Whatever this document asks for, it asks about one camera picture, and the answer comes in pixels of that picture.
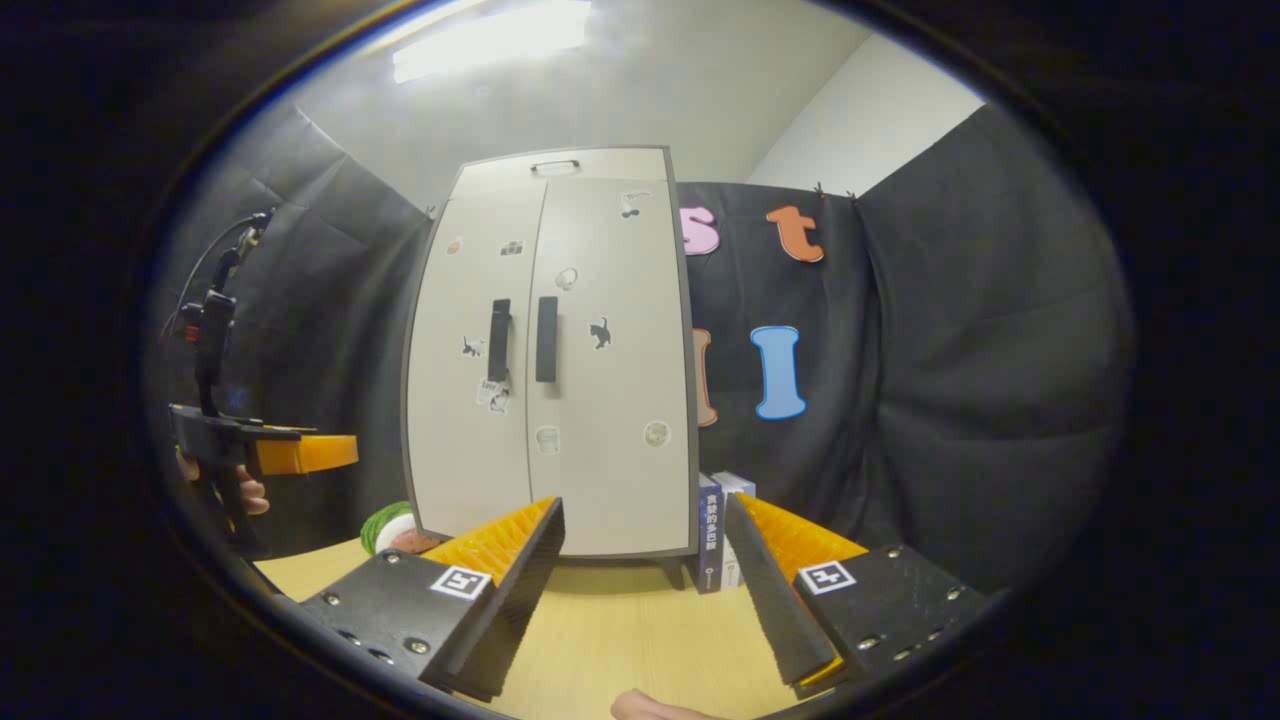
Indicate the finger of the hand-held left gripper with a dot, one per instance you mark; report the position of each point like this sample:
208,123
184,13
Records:
310,455

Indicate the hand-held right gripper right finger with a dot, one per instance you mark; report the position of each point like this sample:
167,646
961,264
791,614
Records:
772,590

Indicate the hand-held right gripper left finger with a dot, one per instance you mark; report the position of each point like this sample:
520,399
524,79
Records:
515,605

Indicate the white cabinet door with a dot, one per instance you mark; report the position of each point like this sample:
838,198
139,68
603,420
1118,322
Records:
610,400
450,400

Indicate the white shoe cabinet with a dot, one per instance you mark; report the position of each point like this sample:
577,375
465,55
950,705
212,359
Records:
600,165

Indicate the dark blue book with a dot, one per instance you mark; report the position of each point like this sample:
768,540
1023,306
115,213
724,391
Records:
710,540

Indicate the watermelon slice toy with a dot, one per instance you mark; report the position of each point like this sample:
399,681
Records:
385,525

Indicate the black backdrop cloth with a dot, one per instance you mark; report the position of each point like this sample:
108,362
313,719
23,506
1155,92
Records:
1000,350

